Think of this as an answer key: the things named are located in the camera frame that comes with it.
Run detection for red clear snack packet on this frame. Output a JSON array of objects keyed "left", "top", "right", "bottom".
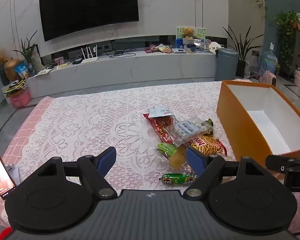
[{"left": 143, "top": 113, "right": 177, "bottom": 144}]

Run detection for orange cardboard box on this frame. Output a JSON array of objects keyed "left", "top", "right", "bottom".
[{"left": 216, "top": 79, "right": 300, "bottom": 181}]

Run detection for grey marble tv console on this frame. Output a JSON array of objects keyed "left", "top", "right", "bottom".
[{"left": 25, "top": 47, "right": 225, "bottom": 98}]

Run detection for smartphone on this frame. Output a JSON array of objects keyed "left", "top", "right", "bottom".
[{"left": 0, "top": 137, "right": 17, "bottom": 201}]

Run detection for yellow black packets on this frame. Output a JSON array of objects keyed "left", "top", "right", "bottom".
[{"left": 3, "top": 79, "right": 27, "bottom": 96}]

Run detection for fries print red snack bag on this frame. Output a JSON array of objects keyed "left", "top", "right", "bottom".
[{"left": 187, "top": 134, "right": 227, "bottom": 159}]

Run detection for white router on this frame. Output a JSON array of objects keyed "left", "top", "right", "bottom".
[{"left": 79, "top": 44, "right": 99, "bottom": 64}]

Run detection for green potted plant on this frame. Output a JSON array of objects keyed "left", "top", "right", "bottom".
[{"left": 13, "top": 29, "right": 41, "bottom": 71}]

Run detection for brown teddy bear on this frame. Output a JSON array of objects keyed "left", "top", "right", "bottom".
[{"left": 182, "top": 27, "right": 196, "bottom": 40}]

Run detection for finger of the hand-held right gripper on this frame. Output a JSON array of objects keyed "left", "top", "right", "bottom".
[{"left": 265, "top": 154, "right": 300, "bottom": 173}]

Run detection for golden vase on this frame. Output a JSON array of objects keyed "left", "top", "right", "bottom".
[{"left": 3, "top": 58, "right": 22, "bottom": 81}]

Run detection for black television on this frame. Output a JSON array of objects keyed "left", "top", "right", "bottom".
[{"left": 38, "top": 0, "right": 140, "bottom": 42}]

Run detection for blue snack bag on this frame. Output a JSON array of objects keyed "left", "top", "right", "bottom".
[{"left": 14, "top": 62, "right": 30, "bottom": 80}]

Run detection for black cables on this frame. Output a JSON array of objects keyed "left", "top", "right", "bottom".
[{"left": 106, "top": 49, "right": 137, "bottom": 57}]

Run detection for pink space heater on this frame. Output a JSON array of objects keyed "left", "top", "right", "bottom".
[{"left": 261, "top": 70, "right": 277, "bottom": 86}]

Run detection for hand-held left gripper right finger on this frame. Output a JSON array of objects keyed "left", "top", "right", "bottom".
[{"left": 182, "top": 146, "right": 265, "bottom": 200}]

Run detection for green sausage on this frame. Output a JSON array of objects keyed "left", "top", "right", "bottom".
[{"left": 161, "top": 173, "right": 197, "bottom": 187}]

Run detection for long leaf plant black pot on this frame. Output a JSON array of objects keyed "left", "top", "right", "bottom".
[{"left": 222, "top": 25, "right": 265, "bottom": 78}]

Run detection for pink checked tablecloth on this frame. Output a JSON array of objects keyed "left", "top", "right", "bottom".
[{"left": 0, "top": 97, "right": 53, "bottom": 228}]

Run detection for grey trash can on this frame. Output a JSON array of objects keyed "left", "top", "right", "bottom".
[{"left": 215, "top": 48, "right": 240, "bottom": 82}]

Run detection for clear packet of white balls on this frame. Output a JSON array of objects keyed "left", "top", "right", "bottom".
[{"left": 165, "top": 116, "right": 208, "bottom": 146}]

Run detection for pink basket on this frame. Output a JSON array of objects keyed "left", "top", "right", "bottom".
[{"left": 9, "top": 89, "right": 32, "bottom": 109}]

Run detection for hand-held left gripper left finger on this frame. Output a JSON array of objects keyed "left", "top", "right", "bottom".
[{"left": 37, "top": 146, "right": 117, "bottom": 200}]

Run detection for yellow snack packet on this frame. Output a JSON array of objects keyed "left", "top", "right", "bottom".
[{"left": 169, "top": 145, "right": 189, "bottom": 170}]

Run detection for green ivy plant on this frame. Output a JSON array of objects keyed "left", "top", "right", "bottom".
[{"left": 274, "top": 11, "right": 300, "bottom": 68}]

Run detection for white silver sachet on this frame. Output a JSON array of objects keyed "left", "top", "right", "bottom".
[{"left": 149, "top": 106, "right": 171, "bottom": 119}]

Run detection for large water bottle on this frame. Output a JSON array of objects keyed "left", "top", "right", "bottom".
[{"left": 259, "top": 51, "right": 279, "bottom": 77}]

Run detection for snack packets on console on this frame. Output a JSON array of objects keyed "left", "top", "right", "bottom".
[{"left": 144, "top": 44, "right": 173, "bottom": 54}]

